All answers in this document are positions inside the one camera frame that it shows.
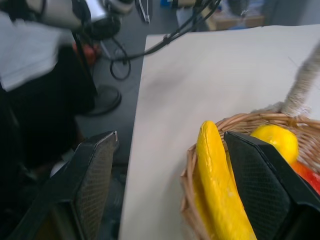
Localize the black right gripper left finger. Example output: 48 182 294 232
6 130 120 240

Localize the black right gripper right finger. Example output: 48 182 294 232
223 130 320 240

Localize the yellow banana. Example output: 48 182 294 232
195 120 258 240

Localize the yellow lemon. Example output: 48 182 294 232
250 124 300 165

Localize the red orange fruit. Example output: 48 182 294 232
289 161 320 196

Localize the black round stand base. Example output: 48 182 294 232
84 84 123 116

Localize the silver robot body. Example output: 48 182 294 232
0 0 136 92

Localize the cardboard box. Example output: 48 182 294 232
207 13 266 32

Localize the wicker basket with rope handle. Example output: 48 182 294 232
180 39 320 240

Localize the black cable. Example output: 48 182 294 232
99 0 223 81

